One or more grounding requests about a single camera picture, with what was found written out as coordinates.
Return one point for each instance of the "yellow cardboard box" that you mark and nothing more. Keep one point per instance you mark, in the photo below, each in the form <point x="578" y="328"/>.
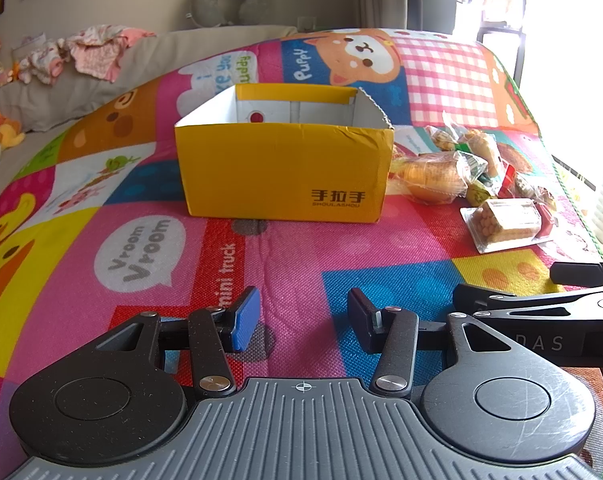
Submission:
<point x="281" y="170"/>

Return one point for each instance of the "wall socket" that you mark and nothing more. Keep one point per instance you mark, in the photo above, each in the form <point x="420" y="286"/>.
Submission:
<point x="307" y="23"/>

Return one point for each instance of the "wafer biscuit clear packet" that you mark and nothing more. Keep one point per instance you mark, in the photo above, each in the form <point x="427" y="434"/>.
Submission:
<point x="506" y="222"/>

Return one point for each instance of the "small green snack packet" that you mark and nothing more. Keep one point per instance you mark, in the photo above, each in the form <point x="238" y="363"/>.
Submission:
<point x="479" y="191"/>

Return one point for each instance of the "golden bread clear packet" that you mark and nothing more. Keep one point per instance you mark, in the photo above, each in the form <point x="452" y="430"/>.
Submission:
<point x="431" y="178"/>

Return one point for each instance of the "small red snack packet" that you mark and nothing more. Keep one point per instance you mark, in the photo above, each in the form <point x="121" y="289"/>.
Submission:
<point x="526" y="186"/>

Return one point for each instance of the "colourful cartoon play mat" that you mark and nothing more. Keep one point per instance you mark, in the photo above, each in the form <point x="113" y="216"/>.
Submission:
<point x="146" y="220"/>

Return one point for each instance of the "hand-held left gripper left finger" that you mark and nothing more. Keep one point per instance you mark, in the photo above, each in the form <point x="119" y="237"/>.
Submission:
<point x="246" y="319"/>

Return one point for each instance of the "beige pastry roll packet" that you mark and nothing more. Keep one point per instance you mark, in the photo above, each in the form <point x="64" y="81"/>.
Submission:
<point x="474" y="144"/>

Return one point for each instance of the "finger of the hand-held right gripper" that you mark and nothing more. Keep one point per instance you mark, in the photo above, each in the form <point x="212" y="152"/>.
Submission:
<point x="486" y="296"/>
<point x="584" y="273"/>

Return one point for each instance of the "pile of pink clothes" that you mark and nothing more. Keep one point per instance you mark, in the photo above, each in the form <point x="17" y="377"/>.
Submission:
<point x="86" y="50"/>

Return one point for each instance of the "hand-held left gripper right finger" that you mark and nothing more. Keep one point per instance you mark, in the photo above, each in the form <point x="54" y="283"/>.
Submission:
<point x="359" y="321"/>

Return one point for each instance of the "black metal rack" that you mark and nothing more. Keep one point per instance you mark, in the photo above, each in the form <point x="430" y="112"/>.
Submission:
<point x="519" y="55"/>

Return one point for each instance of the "orange plush toy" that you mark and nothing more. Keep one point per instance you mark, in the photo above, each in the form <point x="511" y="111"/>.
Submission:
<point x="1" y="130"/>

